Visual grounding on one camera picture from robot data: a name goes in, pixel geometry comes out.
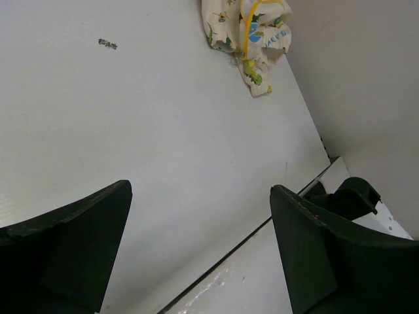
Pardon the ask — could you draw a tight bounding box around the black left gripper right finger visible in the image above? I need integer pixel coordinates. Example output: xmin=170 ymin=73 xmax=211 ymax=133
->
xmin=270 ymin=185 xmax=418 ymax=313

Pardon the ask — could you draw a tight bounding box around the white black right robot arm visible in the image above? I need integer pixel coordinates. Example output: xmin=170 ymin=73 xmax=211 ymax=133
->
xmin=304 ymin=177 xmax=381 ymax=220

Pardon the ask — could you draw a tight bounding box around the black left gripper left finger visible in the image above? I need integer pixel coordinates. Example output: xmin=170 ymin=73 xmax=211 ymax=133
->
xmin=1 ymin=180 xmax=132 ymax=313

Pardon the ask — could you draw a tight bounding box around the yellow cream dinosaur kids jacket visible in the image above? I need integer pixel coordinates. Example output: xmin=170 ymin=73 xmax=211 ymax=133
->
xmin=201 ymin=0 xmax=292 ymax=97

